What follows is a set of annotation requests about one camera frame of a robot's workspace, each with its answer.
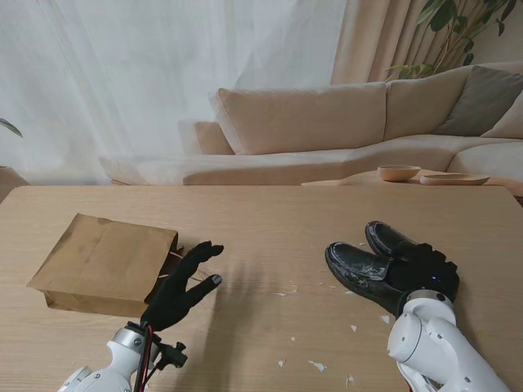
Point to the single green plant leaf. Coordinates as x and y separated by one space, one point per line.
12 127

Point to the beige planter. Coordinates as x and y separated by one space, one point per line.
10 181

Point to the wooden bowl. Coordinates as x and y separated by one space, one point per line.
398 173

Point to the shallow wooden dish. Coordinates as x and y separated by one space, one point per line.
453 179

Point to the beige sofa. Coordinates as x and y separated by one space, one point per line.
306 122

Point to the black leather loafer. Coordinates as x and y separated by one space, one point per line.
355 265
386 237

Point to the tall green leafy plant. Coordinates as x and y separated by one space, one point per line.
443 16

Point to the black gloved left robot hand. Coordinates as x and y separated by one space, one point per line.
173 290

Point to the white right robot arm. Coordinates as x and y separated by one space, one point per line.
429 343

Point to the beige curtain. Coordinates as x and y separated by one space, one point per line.
380 41

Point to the brown paper bag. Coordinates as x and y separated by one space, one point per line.
102 261

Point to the grey cushion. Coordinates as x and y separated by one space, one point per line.
482 98

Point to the wooden coffee table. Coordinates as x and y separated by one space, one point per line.
359 179

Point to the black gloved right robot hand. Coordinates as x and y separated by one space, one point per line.
429 269

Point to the white sheer curtain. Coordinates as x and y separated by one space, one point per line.
122 81

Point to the beige cushion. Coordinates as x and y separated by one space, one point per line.
508 126

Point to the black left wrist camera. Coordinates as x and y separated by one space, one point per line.
175 355

